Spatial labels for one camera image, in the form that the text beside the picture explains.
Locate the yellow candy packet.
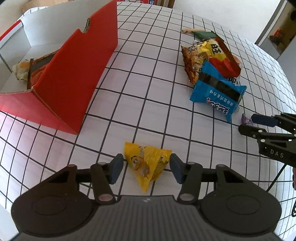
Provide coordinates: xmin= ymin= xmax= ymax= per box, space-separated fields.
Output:
xmin=125 ymin=142 xmax=172 ymax=193

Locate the red cardboard box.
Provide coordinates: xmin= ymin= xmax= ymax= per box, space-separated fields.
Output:
xmin=1 ymin=1 xmax=118 ymax=135

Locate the white storage cabinet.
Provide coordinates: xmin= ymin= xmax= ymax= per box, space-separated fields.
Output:
xmin=255 ymin=1 xmax=295 ymax=60

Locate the beige sausage stick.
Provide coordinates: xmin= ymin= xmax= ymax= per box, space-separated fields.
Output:
xmin=181 ymin=28 xmax=205 ymax=34

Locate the green snack packet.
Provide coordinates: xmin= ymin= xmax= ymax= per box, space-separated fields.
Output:
xmin=193 ymin=31 xmax=216 ymax=40

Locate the white orange snack packet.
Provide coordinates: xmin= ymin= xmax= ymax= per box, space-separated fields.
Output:
xmin=228 ymin=55 xmax=242 ymax=85

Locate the blue snack packet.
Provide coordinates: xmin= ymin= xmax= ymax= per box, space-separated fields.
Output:
xmin=190 ymin=61 xmax=247 ymax=122

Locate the purple candy packet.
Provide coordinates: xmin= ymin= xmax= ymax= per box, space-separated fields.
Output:
xmin=241 ymin=114 xmax=253 ymax=126

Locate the white checked tablecloth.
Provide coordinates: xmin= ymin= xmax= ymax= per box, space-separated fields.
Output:
xmin=1 ymin=2 xmax=295 ymax=240

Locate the pale bread packet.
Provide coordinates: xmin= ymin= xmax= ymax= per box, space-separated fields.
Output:
xmin=13 ymin=60 xmax=30 ymax=81

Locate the yellow red snack bag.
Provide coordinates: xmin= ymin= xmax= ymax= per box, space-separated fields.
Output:
xmin=203 ymin=35 xmax=232 ymax=79

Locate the black cable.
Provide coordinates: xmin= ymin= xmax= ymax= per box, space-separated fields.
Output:
xmin=265 ymin=162 xmax=289 ymax=193

